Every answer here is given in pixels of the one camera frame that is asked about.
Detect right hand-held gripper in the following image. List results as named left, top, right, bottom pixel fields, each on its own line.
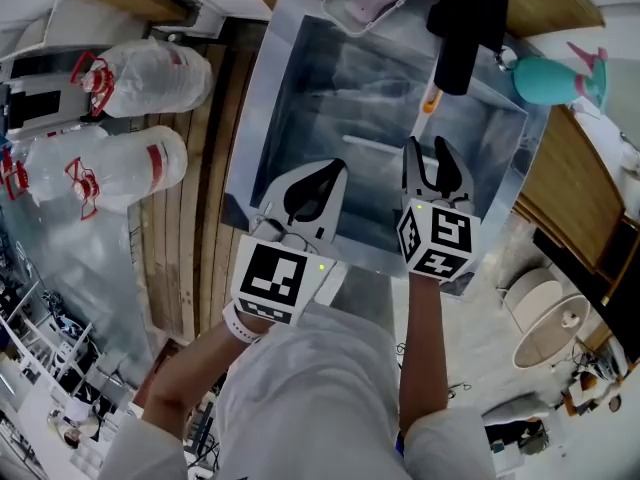
left=396, top=135, right=482, bottom=283

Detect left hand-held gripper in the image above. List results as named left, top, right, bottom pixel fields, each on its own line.
left=231, top=158, right=350, bottom=327

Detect white and orange spatula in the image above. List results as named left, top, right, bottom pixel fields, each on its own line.
left=342, top=86, right=445, bottom=152

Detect person's left forearm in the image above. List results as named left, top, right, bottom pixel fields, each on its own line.
left=141, top=312, right=274, bottom=439

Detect person's right forearm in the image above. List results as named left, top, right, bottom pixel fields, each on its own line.
left=397, top=267, right=451, bottom=434

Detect wooden pallet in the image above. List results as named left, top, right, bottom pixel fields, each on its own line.
left=127, top=42, right=266, bottom=344

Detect stainless steel sink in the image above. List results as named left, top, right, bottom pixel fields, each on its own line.
left=221, top=0, right=551, bottom=299

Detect black faucet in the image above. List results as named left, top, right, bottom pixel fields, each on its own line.
left=426, top=0, right=511, bottom=97

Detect wooden cart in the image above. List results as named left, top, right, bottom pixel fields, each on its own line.
left=512, top=102, right=640, bottom=309

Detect white wristwatch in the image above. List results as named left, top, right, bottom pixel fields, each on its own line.
left=221, top=301, right=265, bottom=345

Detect teal spray bottle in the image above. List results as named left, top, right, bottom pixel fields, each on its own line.
left=509, top=41, right=611, bottom=115

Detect pink soap bar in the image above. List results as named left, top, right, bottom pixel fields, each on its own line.
left=347, top=0, right=402, bottom=22

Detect person's white shirt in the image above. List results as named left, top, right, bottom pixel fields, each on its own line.
left=97, top=301, right=497, bottom=480

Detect white round lamp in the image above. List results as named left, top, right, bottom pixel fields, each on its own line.
left=497, top=266, right=592, bottom=370

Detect clear plastic container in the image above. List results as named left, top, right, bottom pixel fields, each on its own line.
left=321, top=0, right=410, bottom=38

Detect white foam packaging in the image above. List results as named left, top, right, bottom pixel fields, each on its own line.
left=0, top=0, right=226, bottom=64

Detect white shelf rack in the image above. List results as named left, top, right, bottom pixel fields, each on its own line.
left=0, top=312, right=96, bottom=399

